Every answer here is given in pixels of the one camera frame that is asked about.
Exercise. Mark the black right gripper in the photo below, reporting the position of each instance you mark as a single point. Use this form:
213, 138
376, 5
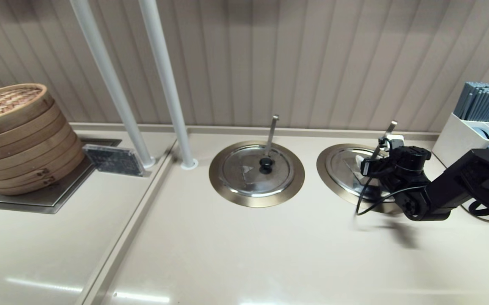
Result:
413, 163

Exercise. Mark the steel pot lid black knob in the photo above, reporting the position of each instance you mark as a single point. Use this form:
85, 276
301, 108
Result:
240, 169
341, 169

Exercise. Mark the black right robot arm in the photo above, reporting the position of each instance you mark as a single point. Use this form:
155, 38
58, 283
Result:
460, 182

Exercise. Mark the white cutlery holder box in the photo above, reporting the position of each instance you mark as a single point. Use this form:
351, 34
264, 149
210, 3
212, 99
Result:
451, 135

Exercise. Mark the grey-blue chopstick bundle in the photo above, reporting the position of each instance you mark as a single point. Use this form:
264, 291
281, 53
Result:
481, 103

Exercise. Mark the white metal pole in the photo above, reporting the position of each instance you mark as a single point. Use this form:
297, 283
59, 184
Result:
163, 72
108, 72

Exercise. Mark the clear acrylic label sign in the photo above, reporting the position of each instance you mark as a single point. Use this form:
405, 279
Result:
113, 160

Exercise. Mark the stacked bamboo steamer baskets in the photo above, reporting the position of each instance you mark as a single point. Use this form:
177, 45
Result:
24, 143

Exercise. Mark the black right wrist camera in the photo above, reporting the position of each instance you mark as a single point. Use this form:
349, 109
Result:
371, 167

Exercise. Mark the steel steamer base plate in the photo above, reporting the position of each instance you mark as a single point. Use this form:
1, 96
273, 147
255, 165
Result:
37, 203

